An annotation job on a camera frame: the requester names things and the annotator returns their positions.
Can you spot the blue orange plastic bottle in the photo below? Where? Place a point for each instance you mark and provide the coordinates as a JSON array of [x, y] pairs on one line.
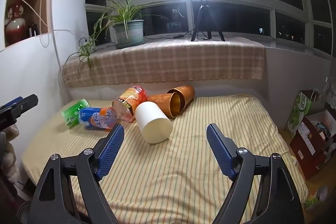
[[98, 117]]

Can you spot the green white paper bag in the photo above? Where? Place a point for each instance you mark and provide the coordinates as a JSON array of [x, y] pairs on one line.
[[302, 111]]

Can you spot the green plastic bottle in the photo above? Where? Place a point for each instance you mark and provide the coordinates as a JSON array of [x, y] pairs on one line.
[[74, 113]]

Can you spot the dark red cardboard box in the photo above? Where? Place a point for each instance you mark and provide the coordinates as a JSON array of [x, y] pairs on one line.
[[309, 145]]

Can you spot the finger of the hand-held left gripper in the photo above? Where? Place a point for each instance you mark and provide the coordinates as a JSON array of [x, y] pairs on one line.
[[18, 106]]

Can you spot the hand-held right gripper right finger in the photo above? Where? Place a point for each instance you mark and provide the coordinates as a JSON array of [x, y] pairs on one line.
[[220, 150]]

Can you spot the plaid beige blanket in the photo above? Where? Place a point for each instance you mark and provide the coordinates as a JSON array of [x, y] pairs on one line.
[[168, 61]]

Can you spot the brown patterned cup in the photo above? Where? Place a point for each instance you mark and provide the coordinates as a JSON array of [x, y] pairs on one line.
[[183, 98]]

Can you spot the striped yellow bed sheet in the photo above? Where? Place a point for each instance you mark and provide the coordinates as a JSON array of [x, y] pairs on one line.
[[168, 169]]

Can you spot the orange red plastic bottle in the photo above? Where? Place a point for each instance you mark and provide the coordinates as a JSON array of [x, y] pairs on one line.
[[130, 104]]

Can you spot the black tripod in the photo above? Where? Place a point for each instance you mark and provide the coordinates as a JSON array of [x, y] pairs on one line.
[[206, 20]]

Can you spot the white cup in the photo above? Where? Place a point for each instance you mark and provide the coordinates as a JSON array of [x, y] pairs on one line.
[[153, 121]]

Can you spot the red porcelain vase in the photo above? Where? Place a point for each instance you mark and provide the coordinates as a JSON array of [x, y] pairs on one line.
[[15, 24]]

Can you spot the potted spider plant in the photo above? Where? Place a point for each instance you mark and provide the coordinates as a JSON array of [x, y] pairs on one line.
[[126, 27]]

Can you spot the gold metal cup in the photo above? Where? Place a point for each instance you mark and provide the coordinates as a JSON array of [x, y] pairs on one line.
[[173, 108]]

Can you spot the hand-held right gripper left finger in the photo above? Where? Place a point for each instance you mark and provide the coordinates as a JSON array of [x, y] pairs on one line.
[[111, 146]]

